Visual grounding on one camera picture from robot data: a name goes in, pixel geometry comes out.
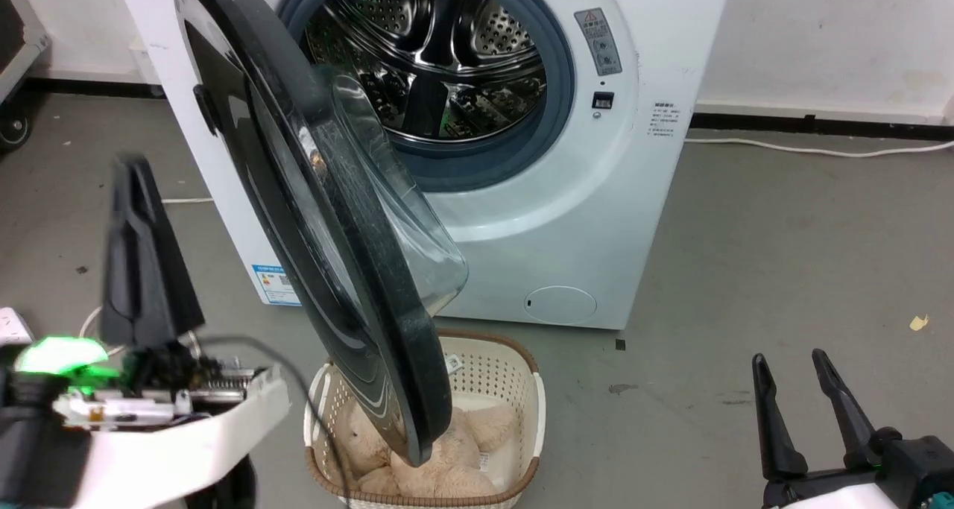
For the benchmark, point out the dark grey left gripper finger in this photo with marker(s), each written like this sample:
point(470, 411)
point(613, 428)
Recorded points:
point(145, 270)

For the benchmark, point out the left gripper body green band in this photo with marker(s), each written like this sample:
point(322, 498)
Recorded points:
point(223, 412)

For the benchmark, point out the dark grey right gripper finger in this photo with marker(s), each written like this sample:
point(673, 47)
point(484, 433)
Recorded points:
point(846, 412)
point(775, 427)

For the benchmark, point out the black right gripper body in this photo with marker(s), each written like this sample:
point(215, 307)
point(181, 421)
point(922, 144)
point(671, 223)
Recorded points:
point(909, 472)

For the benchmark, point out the black round washing machine door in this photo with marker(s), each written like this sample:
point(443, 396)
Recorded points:
point(350, 218)

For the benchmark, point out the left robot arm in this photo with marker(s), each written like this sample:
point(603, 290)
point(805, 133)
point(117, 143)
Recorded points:
point(37, 449)

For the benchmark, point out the white front-load washing machine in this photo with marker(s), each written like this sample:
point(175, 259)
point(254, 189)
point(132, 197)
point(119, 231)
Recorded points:
point(611, 218)

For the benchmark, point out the yellow paper scrap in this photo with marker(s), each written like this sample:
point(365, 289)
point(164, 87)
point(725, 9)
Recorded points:
point(919, 322)

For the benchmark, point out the blue energy label sticker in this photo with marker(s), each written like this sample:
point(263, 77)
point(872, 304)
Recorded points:
point(277, 284)

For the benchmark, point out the white power strip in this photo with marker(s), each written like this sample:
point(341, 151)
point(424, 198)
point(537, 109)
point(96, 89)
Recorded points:
point(13, 326)

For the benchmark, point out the beige plush teddy bear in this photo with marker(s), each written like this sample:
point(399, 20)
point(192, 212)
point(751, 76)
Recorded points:
point(455, 464)

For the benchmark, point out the white woven-look laundry basket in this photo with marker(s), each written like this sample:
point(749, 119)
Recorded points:
point(514, 390)

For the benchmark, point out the grey wheeled cart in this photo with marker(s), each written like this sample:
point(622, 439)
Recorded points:
point(15, 39)

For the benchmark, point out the stainless steel washer drum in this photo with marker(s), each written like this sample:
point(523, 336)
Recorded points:
point(440, 54)

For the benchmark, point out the grey warning sticker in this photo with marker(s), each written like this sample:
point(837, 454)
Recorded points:
point(598, 41)

